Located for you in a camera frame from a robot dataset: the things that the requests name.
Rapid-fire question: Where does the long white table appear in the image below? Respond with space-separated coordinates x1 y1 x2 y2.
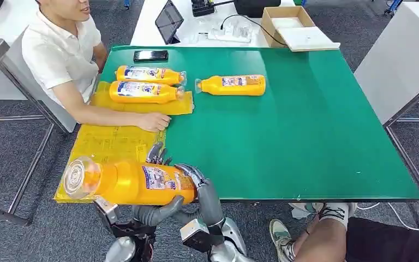
130 0 306 49

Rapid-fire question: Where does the white table with steel legs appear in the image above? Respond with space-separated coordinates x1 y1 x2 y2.
353 1 419 229

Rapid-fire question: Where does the person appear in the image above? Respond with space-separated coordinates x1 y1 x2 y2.
269 201 419 262
21 0 172 133

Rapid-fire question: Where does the orange drink bottle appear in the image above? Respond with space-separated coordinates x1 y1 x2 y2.
62 156 198 206
109 80 185 105
115 65 188 87
194 74 267 97

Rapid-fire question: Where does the white foam board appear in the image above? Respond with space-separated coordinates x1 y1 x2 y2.
278 25 342 53

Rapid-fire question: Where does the black device with rod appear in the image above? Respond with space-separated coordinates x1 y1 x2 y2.
190 0 236 17

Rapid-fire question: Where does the yellow printed sheet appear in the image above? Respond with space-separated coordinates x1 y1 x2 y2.
53 122 168 204

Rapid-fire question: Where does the black power cable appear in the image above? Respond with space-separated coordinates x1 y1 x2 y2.
219 14 288 47

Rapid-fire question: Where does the white power strip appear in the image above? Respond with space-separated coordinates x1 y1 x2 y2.
207 20 254 44

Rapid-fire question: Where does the open cardboard box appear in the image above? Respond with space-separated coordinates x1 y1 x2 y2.
260 5 317 49

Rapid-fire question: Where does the person's right hand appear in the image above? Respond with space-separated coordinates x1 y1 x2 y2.
137 112 172 133

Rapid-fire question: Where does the blue metal frame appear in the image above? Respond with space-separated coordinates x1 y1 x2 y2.
384 0 405 17

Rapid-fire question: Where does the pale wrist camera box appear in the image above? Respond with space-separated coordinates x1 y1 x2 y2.
92 196 121 227
179 217 212 253

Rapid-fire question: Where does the white foam insert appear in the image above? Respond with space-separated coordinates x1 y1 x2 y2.
270 16 296 30

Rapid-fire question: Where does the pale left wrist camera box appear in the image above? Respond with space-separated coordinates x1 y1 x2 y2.
92 196 121 227

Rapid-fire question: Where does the white floor cable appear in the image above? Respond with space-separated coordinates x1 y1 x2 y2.
355 201 419 234

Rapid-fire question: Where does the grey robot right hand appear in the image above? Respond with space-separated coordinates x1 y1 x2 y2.
175 163 226 228

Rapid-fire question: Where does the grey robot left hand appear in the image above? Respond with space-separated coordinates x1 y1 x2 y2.
133 142 185 228

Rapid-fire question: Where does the pale sneaker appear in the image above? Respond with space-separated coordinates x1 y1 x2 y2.
269 218 298 262

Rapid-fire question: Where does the black tablet on stand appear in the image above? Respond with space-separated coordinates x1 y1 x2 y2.
154 0 185 45

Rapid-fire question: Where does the black smartphone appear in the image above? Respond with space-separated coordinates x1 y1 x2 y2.
133 49 169 63

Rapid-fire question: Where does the green table mat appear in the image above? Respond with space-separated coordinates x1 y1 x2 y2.
99 45 419 203

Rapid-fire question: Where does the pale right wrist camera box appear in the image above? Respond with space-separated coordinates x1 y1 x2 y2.
179 217 212 253

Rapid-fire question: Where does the grey table with steel legs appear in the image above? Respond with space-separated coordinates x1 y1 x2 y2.
0 28 78 227

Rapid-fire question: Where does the black bag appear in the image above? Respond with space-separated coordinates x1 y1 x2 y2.
232 0 282 19

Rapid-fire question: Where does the white sneaker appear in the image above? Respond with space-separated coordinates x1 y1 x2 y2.
288 201 358 222

